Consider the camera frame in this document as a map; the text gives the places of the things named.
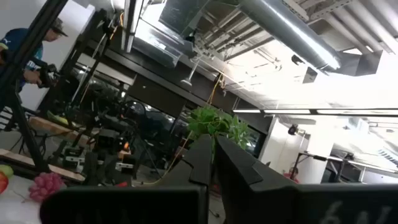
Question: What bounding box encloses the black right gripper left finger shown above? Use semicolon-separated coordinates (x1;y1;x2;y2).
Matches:
124;134;213;224

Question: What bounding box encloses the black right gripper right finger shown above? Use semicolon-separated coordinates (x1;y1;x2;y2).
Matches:
215;136;299;224

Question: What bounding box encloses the light green pepper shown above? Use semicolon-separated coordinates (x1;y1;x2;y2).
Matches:
0;164;15;179

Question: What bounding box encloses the green plant in white pot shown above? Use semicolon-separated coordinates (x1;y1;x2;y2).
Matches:
186;105;251;156

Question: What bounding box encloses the white background desk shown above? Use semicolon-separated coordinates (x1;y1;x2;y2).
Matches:
290;151;398;184

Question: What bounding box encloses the wooden background workbench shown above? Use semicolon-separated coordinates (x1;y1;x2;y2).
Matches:
29;116;94;147

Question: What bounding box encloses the red grape bunch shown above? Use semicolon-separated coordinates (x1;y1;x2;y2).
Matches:
28;172;67;203

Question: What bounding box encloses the black handheld device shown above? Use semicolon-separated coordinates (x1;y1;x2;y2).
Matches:
29;57;60;90

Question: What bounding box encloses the person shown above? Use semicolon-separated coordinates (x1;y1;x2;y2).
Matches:
0;17;68;94

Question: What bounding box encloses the silver rectangular air duct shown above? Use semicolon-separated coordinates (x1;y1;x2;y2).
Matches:
132;0;218;68

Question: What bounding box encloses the silver round air duct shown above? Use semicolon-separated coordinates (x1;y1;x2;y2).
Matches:
238;0;343;74

